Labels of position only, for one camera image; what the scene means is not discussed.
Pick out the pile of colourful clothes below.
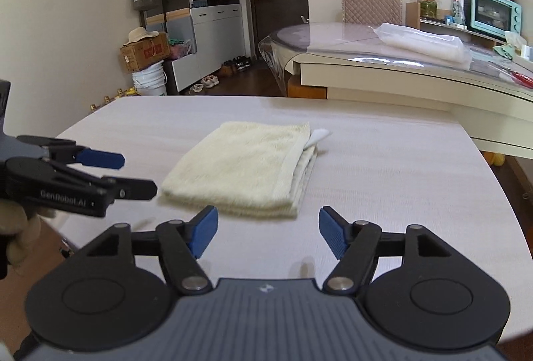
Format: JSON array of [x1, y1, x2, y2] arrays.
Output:
[[166, 37, 195, 61]]

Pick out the red and white package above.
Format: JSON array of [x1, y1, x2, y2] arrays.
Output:
[[451, 0, 467, 25]]

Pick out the teal toaster oven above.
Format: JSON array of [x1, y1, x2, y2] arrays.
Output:
[[459, 0, 522, 35]]

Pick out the white plastic bucket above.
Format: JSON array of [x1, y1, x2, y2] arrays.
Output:
[[132, 61, 168, 96]]

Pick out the red-handled scissors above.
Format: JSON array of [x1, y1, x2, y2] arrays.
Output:
[[505, 69, 533, 89]]

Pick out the cream glass-topped dining table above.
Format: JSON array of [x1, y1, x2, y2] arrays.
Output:
[[258, 21, 533, 160]]

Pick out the plastic bag with white roll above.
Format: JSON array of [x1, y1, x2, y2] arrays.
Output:
[[372, 22, 474, 69]]

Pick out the white and dark wall cabinet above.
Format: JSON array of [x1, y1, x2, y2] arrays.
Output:
[[132, 0, 247, 94]]

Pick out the person's left hand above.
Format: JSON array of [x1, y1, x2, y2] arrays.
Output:
[[0, 200, 57, 267]]

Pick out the pale green tissue pack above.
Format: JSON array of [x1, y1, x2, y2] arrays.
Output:
[[493, 32, 528, 58]]

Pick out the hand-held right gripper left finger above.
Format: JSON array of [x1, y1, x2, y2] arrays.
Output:
[[81, 205, 219, 295]]

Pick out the pink quilted chair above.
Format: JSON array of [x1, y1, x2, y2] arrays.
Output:
[[339, 0, 404, 26]]

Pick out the wooden desktop shelf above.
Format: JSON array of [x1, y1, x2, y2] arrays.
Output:
[[405, 2, 507, 48]]

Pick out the straw hat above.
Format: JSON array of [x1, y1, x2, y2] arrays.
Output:
[[123, 27, 161, 48]]

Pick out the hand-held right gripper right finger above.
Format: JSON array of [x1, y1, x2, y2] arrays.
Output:
[[317, 205, 455, 297]]

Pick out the cream towel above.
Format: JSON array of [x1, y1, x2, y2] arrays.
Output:
[[160, 120, 333, 220]]

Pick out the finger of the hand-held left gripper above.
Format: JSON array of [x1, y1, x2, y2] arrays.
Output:
[[53, 166, 159, 201], [17, 135, 126, 171]]

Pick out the cardboard box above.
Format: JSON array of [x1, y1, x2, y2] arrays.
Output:
[[119, 32, 172, 74]]

